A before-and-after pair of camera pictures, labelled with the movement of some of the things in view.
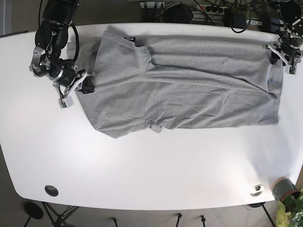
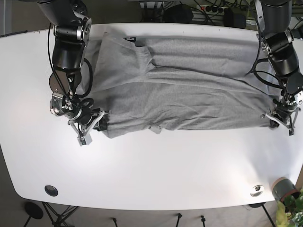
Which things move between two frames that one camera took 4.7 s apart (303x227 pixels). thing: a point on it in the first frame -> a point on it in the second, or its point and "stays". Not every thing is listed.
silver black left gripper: x=63 y=74 -> x=61 y=106
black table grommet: x=51 y=191 stays
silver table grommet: x=257 y=190 stays
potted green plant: x=289 y=199 stays
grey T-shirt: x=159 y=83 stays
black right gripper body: x=291 y=44 -> x=285 y=106
